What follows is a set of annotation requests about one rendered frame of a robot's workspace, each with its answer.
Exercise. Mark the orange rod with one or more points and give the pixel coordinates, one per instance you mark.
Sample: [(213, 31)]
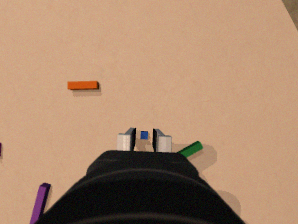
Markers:
[(83, 85)]

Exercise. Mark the green rod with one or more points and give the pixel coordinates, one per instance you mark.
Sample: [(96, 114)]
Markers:
[(191, 149)]

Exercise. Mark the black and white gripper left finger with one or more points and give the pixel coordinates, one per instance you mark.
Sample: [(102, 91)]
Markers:
[(126, 141)]

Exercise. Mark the purple rod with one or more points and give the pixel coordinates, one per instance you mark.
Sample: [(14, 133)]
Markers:
[(40, 202)]

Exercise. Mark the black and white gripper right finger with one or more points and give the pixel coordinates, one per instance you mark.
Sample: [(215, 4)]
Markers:
[(161, 142)]

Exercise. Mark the small blue cube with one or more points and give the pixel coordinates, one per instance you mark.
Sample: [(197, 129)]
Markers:
[(144, 135)]

